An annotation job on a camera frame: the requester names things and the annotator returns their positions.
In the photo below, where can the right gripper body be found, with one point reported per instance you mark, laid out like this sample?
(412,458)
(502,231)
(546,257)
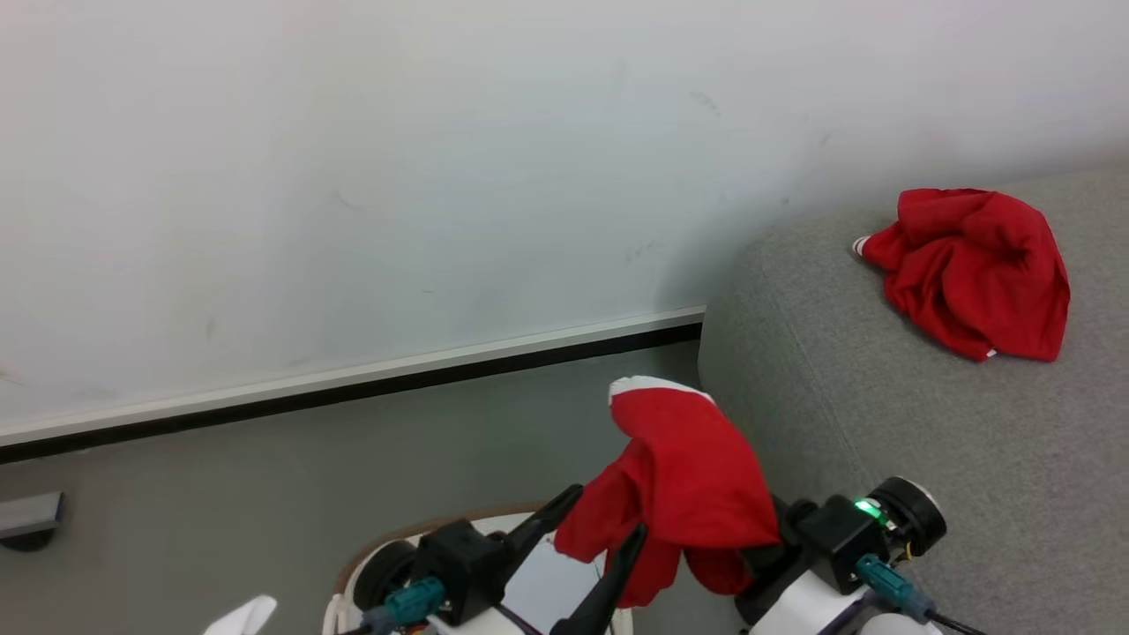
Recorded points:
(833,538)

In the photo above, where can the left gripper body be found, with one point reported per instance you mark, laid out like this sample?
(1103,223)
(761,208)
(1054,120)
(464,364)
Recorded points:
(463,569)

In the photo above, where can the white pointed cloth piece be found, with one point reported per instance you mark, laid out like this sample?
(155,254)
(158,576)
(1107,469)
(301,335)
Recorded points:
(247,619)

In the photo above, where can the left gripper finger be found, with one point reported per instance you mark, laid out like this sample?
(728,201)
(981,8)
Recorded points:
(609,591)
(542,529)

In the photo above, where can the white and black baseboard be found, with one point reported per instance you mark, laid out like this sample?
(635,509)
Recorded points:
(353,388)

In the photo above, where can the white laundry basket brown rim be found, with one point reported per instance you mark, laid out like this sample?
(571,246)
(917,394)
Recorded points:
(388,535)

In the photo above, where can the grey fabric sofa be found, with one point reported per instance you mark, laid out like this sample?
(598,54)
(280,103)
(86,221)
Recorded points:
(926,423)

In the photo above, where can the grey metal furniture foot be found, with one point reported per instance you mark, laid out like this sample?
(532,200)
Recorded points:
(26,516)

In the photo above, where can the red shirt with striped cuff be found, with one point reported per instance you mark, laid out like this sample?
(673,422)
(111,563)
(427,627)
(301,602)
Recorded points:
(970,273)

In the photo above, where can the red shirt with white collar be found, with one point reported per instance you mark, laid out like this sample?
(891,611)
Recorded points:
(688,467)

